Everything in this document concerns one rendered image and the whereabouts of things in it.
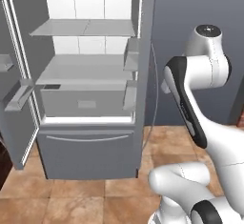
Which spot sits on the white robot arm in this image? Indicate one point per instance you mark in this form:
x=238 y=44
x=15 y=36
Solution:
x=216 y=158

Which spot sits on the grey door bin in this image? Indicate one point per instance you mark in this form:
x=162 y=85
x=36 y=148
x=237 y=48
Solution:
x=130 y=96
x=132 y=56
x=4 y=63
x=19 y=96

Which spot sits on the grey crisper drawer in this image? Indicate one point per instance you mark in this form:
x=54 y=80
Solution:
x=85 y=102

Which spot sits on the glass fridge shelf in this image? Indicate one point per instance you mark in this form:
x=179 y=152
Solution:
x=82 y=67
x=82 y=27

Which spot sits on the grey freezer drawer front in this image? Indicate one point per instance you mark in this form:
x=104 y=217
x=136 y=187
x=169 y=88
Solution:
x=89 y=158

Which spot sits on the grey fridge right door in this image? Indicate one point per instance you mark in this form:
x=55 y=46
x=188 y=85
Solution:
x=147 y=18

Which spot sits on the grey fridge door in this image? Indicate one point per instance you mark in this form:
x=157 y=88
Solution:
x=16 y=132
x=147 y=18

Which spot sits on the grey fridge left door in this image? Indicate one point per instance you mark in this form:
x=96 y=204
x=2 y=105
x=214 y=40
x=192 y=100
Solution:
x=16 y=132

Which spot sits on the dark brown cabinet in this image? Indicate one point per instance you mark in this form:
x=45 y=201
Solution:
x=4 y=164

